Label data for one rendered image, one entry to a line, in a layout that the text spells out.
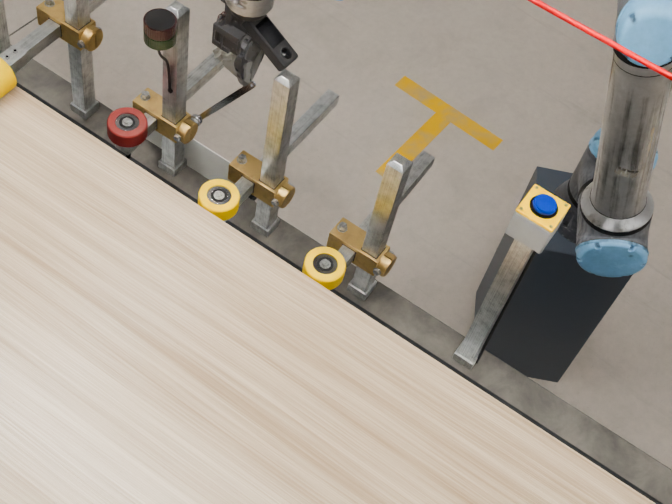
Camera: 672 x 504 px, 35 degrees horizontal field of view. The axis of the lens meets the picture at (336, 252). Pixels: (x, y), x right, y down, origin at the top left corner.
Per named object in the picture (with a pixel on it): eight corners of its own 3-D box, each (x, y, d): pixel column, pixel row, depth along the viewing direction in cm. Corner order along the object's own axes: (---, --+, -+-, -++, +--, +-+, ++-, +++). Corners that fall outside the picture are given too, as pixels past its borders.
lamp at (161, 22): (158, 83, 210) (158, 3, 193) (180, 97, 209) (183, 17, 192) (139, 100, 207) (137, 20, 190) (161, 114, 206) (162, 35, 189)
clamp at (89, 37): (56, 10, 223) (54, -8, 219) (106, 41, 220) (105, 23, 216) (35, 26, 220) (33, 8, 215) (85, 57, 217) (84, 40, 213)
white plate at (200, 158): (145, 135, 236) (144, 106, 227) (238, 196, 230) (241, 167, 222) (143, 137, 235) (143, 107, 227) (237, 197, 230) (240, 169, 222)
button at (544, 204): (537, 195, 175) (540, 189, 174) (558, 207, 174) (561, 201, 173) (526, 210, 173) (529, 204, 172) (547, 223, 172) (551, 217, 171)
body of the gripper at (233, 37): (234, 25, 206) (239, -22, 196) (269, 47, 205) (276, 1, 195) (210, 46, 202) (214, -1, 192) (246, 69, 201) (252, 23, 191)
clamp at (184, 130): (147, 102, 225) (147, 86, 221) (198, 134, 223) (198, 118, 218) (130, 117, 222) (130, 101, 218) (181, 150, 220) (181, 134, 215)
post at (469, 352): (462, 342, 218) (525, 215, 181) (482, 355, 216) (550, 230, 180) (451, 358, 215) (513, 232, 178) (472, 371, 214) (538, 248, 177)
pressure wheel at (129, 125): (125, 135, 223) (124, 98, 213) (155, 154, 221) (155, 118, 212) (100, 158, 219) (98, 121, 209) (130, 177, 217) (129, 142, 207)
